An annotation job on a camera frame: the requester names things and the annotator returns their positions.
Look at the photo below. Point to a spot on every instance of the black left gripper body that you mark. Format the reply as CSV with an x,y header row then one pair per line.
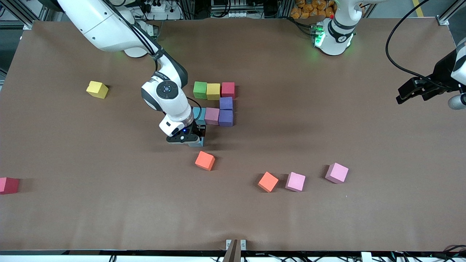
x,y
439,77

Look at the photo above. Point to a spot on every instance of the blue foam cube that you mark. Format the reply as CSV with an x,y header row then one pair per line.
x,y
199,143
199,113

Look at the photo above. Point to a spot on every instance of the pink foam cube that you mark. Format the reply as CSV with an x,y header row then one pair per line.
x,y
295,181
337,172
212,116

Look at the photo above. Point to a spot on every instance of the purple foam cube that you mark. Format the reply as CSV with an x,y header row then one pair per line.
x,y
226,103
225,118

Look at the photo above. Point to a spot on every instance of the orange foam cube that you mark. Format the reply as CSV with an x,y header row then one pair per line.
x,y
268,181
204,160

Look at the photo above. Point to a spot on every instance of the yellow foam cube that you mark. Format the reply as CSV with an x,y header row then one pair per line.
x,y
97,89
213,91

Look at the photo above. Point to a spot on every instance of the green foam cube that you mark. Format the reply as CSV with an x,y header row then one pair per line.
x,y
199,90

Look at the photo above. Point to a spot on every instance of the red foam cube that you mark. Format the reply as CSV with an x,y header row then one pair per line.
x,y
228,89
8,185

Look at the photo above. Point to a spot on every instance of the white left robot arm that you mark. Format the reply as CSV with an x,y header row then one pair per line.
x,y
338,32

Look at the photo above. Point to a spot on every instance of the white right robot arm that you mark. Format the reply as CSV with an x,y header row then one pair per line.
x,y
167,98

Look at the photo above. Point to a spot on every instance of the white power strip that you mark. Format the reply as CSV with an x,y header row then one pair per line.
x,y
162,7

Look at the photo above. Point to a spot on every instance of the tan vertical strut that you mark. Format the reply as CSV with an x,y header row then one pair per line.
x,y
231,253

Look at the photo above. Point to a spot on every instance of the pile of orange bags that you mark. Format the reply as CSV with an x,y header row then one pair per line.
x,y
309,9

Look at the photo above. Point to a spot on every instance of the aluminium frame rail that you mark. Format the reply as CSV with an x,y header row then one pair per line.
x,y
453,9
18,11

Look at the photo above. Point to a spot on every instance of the small metal table bracket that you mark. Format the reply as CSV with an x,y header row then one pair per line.
x,y
228,244

